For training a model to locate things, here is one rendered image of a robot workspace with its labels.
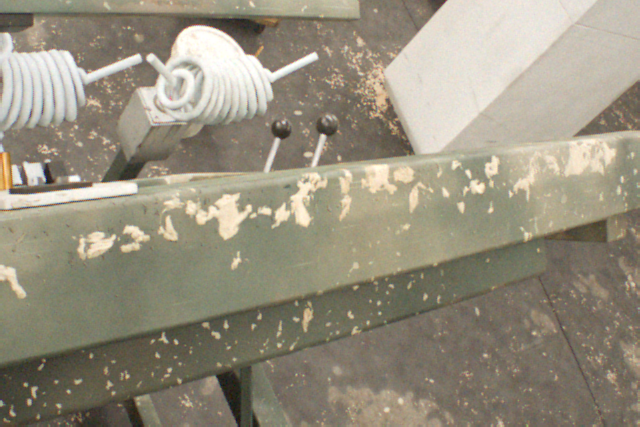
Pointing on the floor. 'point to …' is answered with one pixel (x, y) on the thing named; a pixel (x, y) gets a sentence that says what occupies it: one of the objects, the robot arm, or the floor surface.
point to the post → (120, 168)
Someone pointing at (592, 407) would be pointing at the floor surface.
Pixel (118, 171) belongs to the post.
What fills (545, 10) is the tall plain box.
